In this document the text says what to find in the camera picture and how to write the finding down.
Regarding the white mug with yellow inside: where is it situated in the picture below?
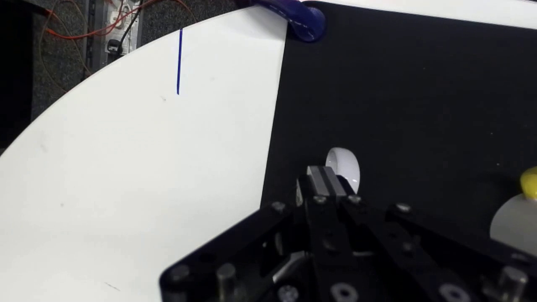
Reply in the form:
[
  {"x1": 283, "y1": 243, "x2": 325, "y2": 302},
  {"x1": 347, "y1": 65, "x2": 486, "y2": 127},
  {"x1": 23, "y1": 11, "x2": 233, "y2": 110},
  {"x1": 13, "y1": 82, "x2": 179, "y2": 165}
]
[{"x1": 488, "y1": 164, "x2": 537, "y2": 258}]

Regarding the dark mug with white inside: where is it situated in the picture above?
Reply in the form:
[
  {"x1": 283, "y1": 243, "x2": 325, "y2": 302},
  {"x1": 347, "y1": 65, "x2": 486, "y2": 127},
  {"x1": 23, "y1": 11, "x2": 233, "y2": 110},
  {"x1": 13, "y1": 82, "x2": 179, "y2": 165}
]
[{"x1": 293, "y1": 145, "x2": 362, "y2": 207}]

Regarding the black table mat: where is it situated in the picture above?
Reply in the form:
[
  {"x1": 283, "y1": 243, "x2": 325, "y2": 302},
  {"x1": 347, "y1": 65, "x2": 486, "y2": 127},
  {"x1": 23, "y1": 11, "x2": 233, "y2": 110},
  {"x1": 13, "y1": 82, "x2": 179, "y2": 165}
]
[{"x1": 260, "y1": 1, "x2": 537, "y2": 264}]

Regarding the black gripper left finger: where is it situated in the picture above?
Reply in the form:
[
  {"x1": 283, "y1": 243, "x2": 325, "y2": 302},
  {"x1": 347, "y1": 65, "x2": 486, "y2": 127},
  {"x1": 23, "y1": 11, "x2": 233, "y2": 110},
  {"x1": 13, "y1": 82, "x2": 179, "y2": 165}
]
[{"x1": 297, "y1": 165, "x2": 349, "y2": 253}]

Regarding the blue clamp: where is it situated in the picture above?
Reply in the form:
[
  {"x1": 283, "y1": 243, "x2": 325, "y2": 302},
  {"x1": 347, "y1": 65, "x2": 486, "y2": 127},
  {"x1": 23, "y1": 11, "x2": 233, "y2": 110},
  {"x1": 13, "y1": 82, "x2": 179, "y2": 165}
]
[{"x1": 245, "y1": 0, "x2": 327, "y2": 45}]

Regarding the red cable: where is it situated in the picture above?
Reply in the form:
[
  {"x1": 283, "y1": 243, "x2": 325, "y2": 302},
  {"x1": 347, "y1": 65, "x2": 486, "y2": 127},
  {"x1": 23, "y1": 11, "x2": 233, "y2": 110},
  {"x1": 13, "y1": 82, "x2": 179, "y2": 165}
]
[{"x1": 40, "y1": 0, "x2": 191, "y2": 41}]

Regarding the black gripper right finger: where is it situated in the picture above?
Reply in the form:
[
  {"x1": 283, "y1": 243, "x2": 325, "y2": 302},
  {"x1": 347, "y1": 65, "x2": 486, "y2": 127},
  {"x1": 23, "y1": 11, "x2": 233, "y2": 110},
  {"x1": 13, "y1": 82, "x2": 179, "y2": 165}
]
[{"x1": 324, "y1": 165, "x2": 392, "y2": 248}]

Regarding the grey electrical floor box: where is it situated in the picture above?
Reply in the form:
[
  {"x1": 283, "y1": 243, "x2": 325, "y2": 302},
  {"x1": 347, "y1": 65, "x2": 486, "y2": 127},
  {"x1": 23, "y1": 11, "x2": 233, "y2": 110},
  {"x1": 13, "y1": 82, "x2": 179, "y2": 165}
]
[{"x1": 89, "y1": 0, "x2": 141, "y2": 56}]

